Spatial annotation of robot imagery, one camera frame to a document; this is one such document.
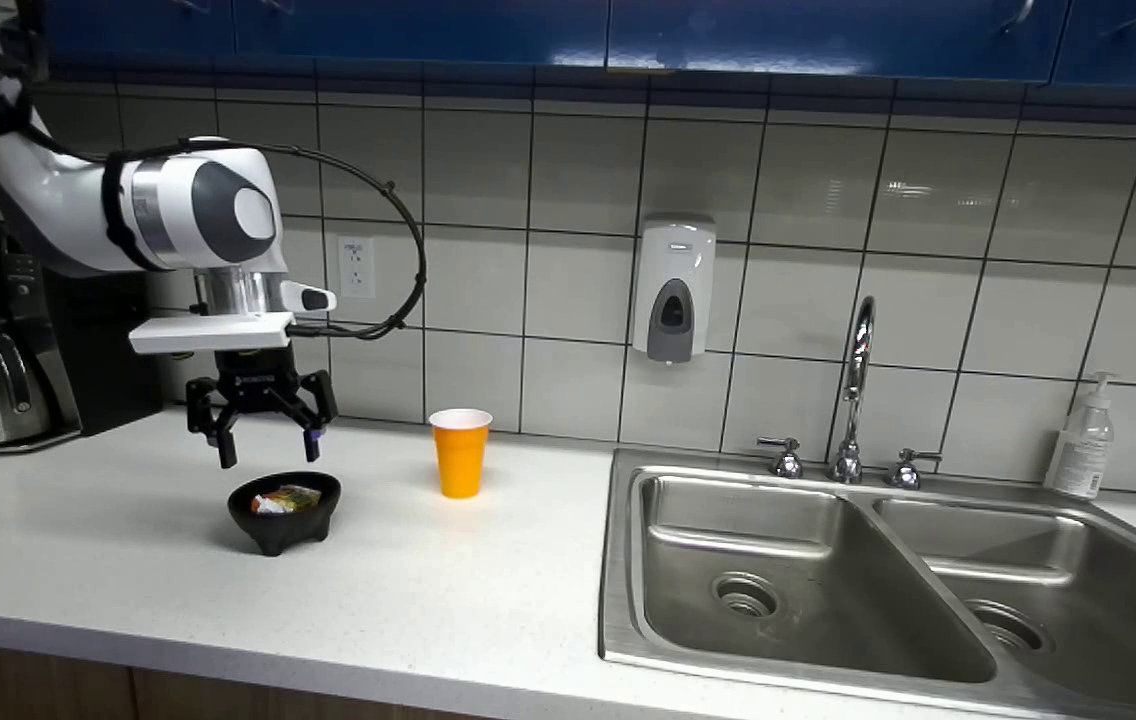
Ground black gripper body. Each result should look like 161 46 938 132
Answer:
184 348 337 432

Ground blue upper cabinets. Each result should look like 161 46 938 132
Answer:
43 0 1136 88

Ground white wall outlet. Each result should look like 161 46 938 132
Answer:
337 236 378 295

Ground white soap dispenser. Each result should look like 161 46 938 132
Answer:
632 216 718 364

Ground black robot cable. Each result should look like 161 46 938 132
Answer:
0 50 431 345

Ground stainless steel double sink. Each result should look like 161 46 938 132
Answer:
600 453 1136 720

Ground clear soap bottle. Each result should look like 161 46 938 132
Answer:
1046 381 1117 500

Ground black stone bowl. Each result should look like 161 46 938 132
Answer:
229 473 340 557

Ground chrome sink faucet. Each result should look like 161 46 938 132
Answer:
768 295 940 487

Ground black steel coffee maker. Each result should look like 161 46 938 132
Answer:
0 223 166 457

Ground orange plastic cup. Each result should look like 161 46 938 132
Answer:
429 408 491 500

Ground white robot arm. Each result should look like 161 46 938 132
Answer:
0 0 337 468

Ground wooden lower drawers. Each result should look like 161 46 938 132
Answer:
0 649 457 720

